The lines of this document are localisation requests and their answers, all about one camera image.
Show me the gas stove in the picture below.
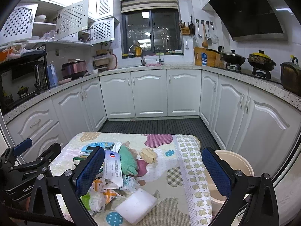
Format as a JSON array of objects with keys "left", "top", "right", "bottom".
[{"left": 226, "top": 62, "right": 273, "bottom": 80}]

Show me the black wok with lid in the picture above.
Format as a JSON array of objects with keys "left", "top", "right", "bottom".
[{"left": 221, "top": 49, "right": 246, "bottom": 65}]

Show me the patterned tablecloth table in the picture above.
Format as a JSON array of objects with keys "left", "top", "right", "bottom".
[{"left": 48, "top": 132, "right": 213, "bottom": 226}]

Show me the metal strainer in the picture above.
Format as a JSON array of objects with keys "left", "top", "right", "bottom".
[{"left": 207, "top": 22, "right": 219, "bottom": 45}]

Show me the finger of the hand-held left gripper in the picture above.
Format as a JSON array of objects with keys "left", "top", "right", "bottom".
[
  {"left": 14, "top": 142, "right": 62, "bottom": 177},
  {"left": 0, "top": 138, "right": 33, "bottom": 170}
]

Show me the beige crumpled cloth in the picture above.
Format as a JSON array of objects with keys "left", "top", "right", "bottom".
[{"left": 139, "top": 147, "right": 157, "bottom": 164}]

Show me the green cloth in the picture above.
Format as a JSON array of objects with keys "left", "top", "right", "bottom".
[{"left": 118, "top": 145, "right": 139, "bottom": 176}]

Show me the white crumpled tissue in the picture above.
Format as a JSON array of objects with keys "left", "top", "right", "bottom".
[{"left": 110, "top": 142, "right": 123, "bottom": 153}]

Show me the yellow lidded pot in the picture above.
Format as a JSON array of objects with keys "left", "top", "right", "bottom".
[{"left": 247, "top": 50, "right": 277, "bottom": 71}]

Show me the tall metal faucet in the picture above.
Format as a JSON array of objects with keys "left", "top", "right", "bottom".
[{"left": 129, "top": 45, "right": 144, "bottom": 66}]

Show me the chopstick holder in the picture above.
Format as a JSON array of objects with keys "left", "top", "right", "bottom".
[{"left": 179, "top": 20, "right": 191, "bottom": 36}]

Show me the white plastic bag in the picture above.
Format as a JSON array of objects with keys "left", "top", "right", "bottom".
[{"left": 8, "top": 42, "right": 30, "bottom": 58}]

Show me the white foam block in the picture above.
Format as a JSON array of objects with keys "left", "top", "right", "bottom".
[{"left": 115, "top": 188, "right": 158, "bottom": 225}]

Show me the pink rice cooker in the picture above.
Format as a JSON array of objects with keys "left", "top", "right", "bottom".
[{"left": 60, "top": 60, "right": 88, "bottom": 80}]

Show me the beige bucket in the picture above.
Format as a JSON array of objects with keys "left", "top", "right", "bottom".
[{"left": 208, "top": 149, "right": 255, "bottom": 205}]

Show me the green box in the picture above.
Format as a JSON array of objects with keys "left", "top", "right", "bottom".
[{"left": 73, "top": 154, "right": 91, "bottom": 166}]

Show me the wooden spatula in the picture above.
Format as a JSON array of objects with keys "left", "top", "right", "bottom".
[{"left": 202, "top": 24, "right": 209, "bottom": 48}]

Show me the black range hood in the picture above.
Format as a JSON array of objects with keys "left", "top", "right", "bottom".
[{"left": 208, "top": 0, "right": 288, "bottom": 41}]

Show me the wooden cutting board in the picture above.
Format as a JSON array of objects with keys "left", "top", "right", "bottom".
[{"left": 194, "top": 47, "right": 217, "bottom": 67}]

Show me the blue packet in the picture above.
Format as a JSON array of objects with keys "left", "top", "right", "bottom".
[{"left": 81, "top": 142, "right": 115, "bottom": 152}]

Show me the small metal faucet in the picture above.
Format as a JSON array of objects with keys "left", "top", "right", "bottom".
[{"left": 156, "top": 47, "right": 165, "bottom": 64}]

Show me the black hanging pan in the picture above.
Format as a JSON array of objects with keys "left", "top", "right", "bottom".
[{"left": 189, "top": 16, "right": 196, "bottom": 37}]

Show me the row of white cabinet doors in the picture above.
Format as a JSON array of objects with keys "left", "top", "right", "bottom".
[{"left": 5, "top": 68, "right": 301, "bottom": 193}]

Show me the white lattice cabinet door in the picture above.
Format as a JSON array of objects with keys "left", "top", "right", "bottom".
[
  {"left": 0, "top": 3, "right": 38, "bottom": 45},
  {"left": 90, "top": 18, "right": 115, "bottom": 45},
  {"left": 56, "top": 0, "right": 90, "bottom": 40}
]

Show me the orange patterned plastic bag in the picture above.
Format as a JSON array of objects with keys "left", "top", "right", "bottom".
[{"left": 81, "top": 178, "right": 123, "bottom": 212}]

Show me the striped roman blind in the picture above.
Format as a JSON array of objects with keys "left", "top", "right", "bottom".
[{"left": 120, "top": 0, "right": 178, "bottom": 13}]

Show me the black microwave oven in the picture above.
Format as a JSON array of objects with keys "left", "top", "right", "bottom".
[{"left": 0, "top": 60, "right": 49, "bottom": 116}]

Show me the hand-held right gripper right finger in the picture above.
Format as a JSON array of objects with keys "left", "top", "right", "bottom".
[{"left": 202, "top": 147, "right": 283, "bottom": 226}]

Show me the brown pot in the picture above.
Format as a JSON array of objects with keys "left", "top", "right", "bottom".
[{"left": 280, "top": 55, "right": 301, "bottom": 93}]

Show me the knife block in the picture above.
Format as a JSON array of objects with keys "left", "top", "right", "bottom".
[{"left": 215, "top": 45, "right": 225, "bottom": 68}]

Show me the blue kettle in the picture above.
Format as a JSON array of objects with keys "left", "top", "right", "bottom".
[{"left": 47, "top": 64, "right": 59, "bottom": 89}]

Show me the clear plastic bag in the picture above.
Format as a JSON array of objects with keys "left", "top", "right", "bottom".
[{"left": 121, "top": 175, "right": 141, "bottom": 193}]

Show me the dark window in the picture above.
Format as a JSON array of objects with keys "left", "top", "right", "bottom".
[{"left": 121, "top": 8, "right": 180, "bottom": 58}]

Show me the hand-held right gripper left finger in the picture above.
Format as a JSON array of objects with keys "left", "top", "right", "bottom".
[{"left": 28, "top": 146, "right": 105, "bottom": 226}]

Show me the white paper packet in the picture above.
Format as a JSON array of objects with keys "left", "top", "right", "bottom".
[{"left": 102, "top": 149, "right": 124, "bottom": 190}]

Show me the pink cutting board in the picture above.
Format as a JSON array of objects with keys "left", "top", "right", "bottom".
[{"left": 109, "top": 54, "right": 118, "bottom": 70}]

